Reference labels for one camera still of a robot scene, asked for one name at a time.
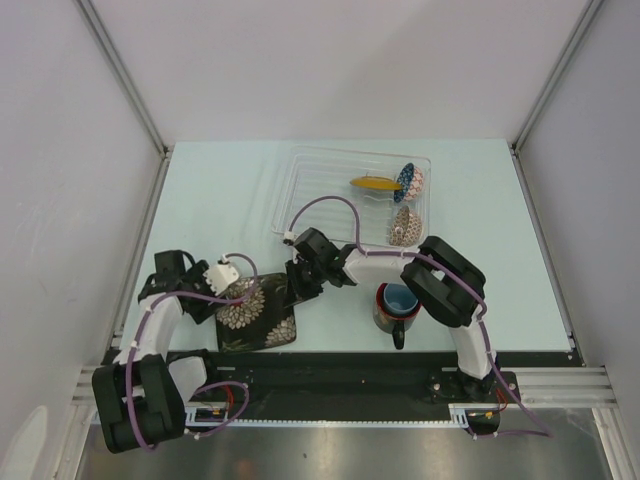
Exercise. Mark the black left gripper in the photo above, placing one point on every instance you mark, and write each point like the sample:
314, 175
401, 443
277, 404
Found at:
203, 311

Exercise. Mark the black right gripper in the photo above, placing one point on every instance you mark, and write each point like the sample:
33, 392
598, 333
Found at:
296, 292

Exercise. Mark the black floral square plate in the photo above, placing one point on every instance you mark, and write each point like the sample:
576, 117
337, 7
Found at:
260, 322

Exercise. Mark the clear wire dish rack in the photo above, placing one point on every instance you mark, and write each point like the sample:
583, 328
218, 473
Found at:
314, 190

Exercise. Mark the yellow round plate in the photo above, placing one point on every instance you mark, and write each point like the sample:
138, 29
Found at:
376, 183

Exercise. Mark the brown lattice pattern bowl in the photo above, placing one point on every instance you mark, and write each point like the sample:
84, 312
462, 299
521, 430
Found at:
406, 228

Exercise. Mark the blue triangle pattern bowl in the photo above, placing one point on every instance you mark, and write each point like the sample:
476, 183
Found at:
412, 181

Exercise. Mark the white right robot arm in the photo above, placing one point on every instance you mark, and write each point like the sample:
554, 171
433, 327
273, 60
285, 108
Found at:
448, 286

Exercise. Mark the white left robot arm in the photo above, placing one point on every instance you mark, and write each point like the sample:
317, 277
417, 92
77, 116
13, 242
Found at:
141, 395

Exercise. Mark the light blue cup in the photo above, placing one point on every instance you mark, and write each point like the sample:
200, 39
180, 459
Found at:
398, 300

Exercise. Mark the black floral mug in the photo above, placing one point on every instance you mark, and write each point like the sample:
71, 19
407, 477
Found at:
396, 327

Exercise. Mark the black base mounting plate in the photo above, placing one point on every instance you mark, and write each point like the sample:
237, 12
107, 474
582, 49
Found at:
350, 387

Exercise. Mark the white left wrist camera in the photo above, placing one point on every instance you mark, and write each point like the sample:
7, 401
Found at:
221, 275

